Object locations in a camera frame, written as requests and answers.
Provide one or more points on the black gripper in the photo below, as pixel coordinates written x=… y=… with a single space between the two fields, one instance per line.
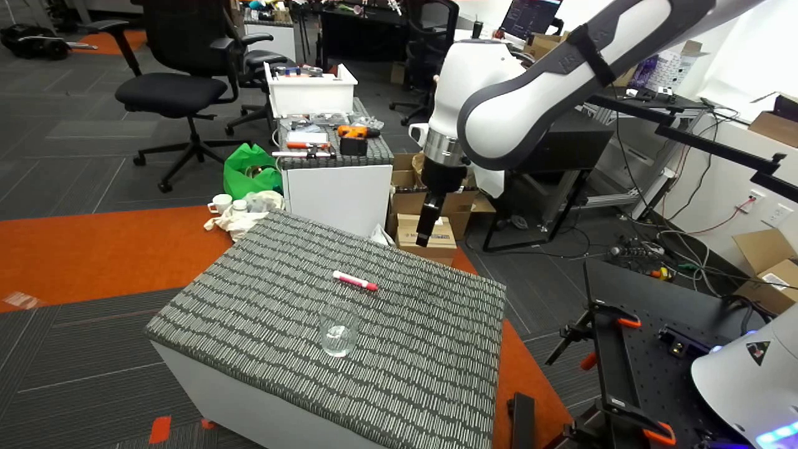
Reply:
x=443 y=183

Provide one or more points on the red marker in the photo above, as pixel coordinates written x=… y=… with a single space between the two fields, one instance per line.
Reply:
x=355 y=284

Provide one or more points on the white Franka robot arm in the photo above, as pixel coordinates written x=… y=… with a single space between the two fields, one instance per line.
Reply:
x=466 y=84

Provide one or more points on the clear drinking glass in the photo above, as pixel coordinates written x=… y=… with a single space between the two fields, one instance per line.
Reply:
x=339 y=343

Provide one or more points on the small labelled cardboard box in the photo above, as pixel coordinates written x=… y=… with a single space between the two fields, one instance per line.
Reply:
x=408 y=239

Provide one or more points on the open cardboard box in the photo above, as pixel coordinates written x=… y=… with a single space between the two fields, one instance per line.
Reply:
x=408 y=179

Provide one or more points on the small grey carpet mat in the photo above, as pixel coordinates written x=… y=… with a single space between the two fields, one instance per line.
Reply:
x=375 y=151

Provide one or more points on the small white cabinet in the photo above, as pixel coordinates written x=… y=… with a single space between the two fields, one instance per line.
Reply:
x=339 y=195

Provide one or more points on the orange power drill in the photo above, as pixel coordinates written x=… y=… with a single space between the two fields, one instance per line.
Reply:
x=352 y=134

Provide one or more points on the pile of small supplies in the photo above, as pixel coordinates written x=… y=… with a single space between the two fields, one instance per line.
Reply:
x=304 y=138

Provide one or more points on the black desk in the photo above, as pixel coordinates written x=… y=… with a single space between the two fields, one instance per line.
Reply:
x=574 y=141

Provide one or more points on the white plastic bin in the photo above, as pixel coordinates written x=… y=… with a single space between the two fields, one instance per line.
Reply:
x=314 y=90

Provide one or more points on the white cloth pile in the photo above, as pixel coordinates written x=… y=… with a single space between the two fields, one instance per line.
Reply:
x=245 y=214

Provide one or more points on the green bag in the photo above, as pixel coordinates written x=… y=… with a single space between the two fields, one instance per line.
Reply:
x=251 y=170

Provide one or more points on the black cup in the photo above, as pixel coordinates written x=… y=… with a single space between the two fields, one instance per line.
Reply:
x=478 y=30

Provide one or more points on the black mesh office chair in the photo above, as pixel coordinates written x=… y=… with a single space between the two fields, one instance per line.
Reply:
x=432 y=20

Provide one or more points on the open laptop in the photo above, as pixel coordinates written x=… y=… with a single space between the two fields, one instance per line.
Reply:
x=528 y=15

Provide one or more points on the black robot table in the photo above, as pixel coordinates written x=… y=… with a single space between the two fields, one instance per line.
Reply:
x=665 y=316

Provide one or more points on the white drawer cabinet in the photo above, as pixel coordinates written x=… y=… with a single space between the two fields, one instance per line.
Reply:
x=234 y=407

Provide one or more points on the white carton box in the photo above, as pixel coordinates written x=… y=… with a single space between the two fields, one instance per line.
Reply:
x=665 y=75

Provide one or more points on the cardboard box open flaps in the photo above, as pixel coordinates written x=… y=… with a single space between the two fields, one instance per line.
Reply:
x=770 y=265

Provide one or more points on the black bag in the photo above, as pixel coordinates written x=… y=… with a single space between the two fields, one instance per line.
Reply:
x=33 y=40

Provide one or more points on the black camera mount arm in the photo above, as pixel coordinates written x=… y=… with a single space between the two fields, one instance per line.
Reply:
x=665 y=125

